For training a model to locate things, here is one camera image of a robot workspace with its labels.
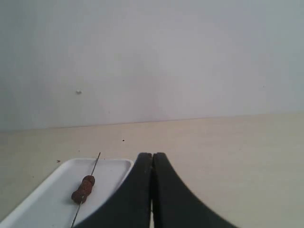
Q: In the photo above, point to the thin metal skewer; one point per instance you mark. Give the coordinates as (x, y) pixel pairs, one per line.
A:
(79, 205)

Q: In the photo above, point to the white rectangular plastic tray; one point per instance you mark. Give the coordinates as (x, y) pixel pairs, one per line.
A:
(50, 204)

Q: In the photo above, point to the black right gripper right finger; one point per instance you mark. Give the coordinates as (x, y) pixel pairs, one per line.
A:
(173, 203)

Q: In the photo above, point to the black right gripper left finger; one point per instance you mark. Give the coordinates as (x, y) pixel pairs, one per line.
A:
(130, 205)

